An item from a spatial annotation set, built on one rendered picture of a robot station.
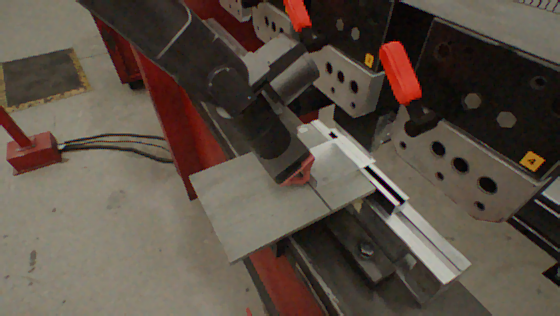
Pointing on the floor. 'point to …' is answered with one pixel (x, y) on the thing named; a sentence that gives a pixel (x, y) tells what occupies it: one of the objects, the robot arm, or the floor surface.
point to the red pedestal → (28, 147)
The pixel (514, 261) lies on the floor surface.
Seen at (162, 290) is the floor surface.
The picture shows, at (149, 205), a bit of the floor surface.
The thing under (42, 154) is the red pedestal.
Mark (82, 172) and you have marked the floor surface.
